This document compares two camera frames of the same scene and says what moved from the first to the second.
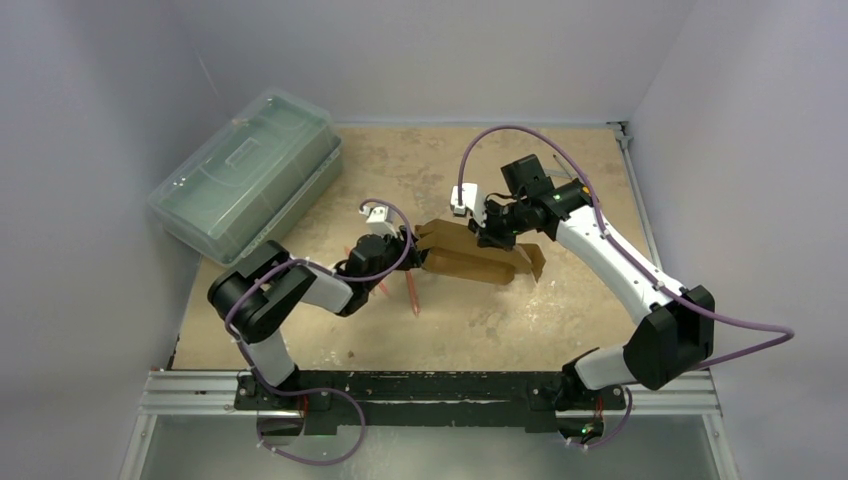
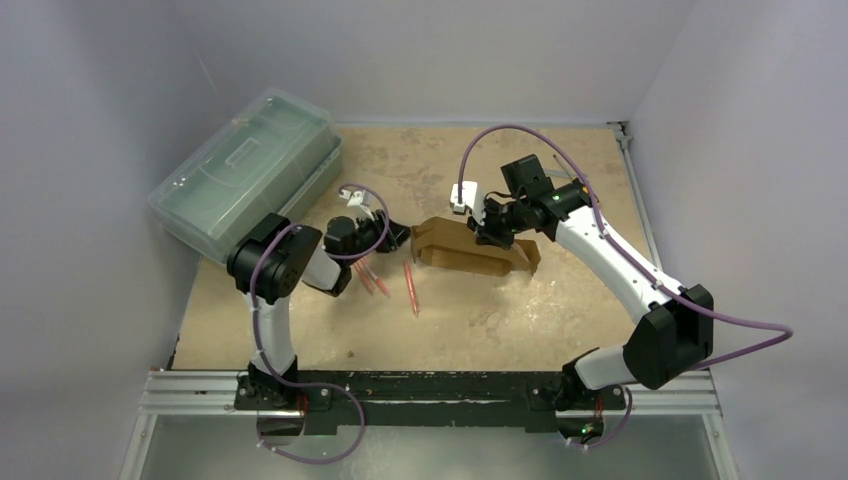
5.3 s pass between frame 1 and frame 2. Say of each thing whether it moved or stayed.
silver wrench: stayed
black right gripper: stayed
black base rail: stayed
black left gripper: moved
